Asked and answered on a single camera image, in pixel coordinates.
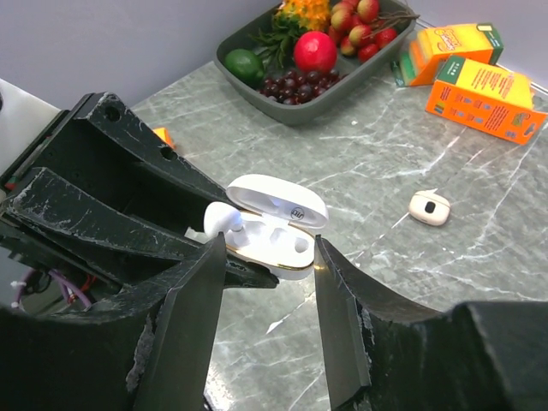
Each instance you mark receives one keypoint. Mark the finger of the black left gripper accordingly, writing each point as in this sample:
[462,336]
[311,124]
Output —
[104,149]
[121,226]

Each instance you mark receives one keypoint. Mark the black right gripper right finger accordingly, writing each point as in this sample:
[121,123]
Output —
[383,351]

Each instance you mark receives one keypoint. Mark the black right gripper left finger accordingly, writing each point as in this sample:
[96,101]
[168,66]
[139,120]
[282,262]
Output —
[146,348]

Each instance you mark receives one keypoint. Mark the white earbud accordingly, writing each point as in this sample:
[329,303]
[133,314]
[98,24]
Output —
[222,217]

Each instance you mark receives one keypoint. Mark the beige earbud charging case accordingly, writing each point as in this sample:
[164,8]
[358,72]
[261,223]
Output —
[429,207]

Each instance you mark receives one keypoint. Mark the white earbud charging case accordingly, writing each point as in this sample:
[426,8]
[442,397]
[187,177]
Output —
[278,217]

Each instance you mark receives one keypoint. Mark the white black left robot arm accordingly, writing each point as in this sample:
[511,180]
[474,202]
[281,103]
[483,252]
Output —
[21,115]

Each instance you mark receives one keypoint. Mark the orange green carton near left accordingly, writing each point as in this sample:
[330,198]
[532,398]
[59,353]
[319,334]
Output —
[164,135]

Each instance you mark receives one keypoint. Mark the green avocado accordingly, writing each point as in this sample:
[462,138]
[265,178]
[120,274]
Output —
[245,66]

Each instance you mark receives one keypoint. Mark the dark green fruit tray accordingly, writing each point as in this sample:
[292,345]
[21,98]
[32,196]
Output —
[274,42]

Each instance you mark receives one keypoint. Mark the dark red grape bunch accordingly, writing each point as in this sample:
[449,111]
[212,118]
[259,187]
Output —
[293,87]

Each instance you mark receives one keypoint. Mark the red apple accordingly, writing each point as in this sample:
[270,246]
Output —
[315,51]

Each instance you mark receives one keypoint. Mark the orange spiky fruit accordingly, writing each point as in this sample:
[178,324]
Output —
[313,15]

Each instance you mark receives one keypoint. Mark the orange carton lying back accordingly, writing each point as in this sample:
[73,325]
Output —
[488,98]

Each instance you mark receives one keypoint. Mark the orange green carton upright back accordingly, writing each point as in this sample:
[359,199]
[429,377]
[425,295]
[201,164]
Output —
[425,55]

